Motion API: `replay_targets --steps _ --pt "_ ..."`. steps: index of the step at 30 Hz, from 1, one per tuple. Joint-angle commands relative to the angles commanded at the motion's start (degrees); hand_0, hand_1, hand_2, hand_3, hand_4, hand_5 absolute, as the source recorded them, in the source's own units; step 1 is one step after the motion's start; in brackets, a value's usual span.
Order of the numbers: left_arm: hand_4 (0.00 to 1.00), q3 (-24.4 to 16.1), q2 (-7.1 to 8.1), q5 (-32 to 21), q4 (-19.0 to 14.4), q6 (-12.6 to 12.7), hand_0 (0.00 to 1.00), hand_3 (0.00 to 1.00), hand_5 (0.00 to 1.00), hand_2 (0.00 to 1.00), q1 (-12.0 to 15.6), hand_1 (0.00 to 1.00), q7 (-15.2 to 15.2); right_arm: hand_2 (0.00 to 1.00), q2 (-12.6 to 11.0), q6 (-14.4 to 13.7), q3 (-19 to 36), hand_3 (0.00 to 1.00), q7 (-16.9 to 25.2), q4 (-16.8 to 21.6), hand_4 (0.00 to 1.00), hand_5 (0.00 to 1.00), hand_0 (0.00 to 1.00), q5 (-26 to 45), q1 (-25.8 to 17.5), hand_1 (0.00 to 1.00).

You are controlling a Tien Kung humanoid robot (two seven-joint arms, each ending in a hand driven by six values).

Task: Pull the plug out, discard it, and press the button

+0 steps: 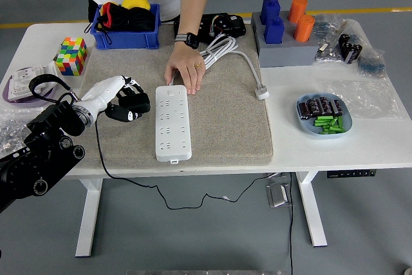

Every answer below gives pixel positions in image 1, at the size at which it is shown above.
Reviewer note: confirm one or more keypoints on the white power strip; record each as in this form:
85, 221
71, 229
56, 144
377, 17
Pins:
174, 133

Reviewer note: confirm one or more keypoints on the black open electronic device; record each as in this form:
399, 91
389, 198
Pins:
225, 25

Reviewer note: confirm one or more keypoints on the colourful puzzle cube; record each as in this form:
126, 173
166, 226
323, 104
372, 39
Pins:
71, 56

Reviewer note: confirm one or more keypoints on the black wrist watch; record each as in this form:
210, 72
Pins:
190, 40

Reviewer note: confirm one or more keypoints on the clear bag of metal parts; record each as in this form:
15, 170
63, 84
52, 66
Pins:
328, 54

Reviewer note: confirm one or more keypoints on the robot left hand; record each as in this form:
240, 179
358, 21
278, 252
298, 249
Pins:
103, 91

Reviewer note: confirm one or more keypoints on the person's left hand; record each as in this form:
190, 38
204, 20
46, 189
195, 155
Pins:
186, 65

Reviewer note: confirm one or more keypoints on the person's left forearm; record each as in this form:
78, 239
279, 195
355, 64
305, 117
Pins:
196, 4

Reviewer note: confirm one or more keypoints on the silver metal box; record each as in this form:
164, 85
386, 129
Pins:
277, 194

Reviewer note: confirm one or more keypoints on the green cylinder cell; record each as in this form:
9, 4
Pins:
341, 123
325, 118
331, 132
330, 128
322, 123

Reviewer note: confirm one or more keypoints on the dark capacitor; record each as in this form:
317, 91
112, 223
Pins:
324, 106
313, 107
336, 107
304, 110

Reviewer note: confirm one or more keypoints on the black table control panel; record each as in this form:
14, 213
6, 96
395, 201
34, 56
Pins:
351, 173

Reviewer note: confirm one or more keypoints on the grey-brown mat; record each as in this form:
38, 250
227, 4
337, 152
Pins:
225, 120

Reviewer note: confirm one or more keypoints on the purple round plate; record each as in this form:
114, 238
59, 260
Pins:
6, 96

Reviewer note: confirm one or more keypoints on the clear bag of screws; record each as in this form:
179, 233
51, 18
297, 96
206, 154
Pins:
9, 127

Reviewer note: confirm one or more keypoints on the small yellow ball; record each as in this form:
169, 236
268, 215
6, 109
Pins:
105, 7

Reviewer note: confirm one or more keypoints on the black power adapter plug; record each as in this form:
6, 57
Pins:
135, 99

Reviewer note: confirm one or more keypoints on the blue plastic bin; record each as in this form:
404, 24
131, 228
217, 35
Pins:
125, 40

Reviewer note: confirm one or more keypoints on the large yellow ball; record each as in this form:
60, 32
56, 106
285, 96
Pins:
135, 1

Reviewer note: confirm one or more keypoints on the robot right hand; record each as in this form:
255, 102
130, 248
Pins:
408, 271

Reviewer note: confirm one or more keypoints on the light blue plate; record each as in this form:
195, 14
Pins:
305, 125

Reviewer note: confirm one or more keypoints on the clear bag of blue resistors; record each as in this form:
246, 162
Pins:
325, 28
371, 64

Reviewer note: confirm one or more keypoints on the flat empty clear bag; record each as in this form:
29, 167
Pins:
367, 98

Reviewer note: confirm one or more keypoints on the white table leg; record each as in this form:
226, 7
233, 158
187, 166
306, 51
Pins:
310, 210
88, 217

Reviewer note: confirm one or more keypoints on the clear bag of dark capacitors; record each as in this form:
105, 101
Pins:
349, 49

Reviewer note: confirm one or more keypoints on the white three-pin plug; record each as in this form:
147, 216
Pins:
262, 93

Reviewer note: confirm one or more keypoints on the grey holder block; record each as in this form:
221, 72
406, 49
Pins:
289, 56
286, 17

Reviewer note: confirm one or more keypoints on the orange plastic cylinder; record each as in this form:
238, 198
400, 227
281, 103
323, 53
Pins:
296, 9
304, 28

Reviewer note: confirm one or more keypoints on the blue plastic block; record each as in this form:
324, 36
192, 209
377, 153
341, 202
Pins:
274, 32
269, 9

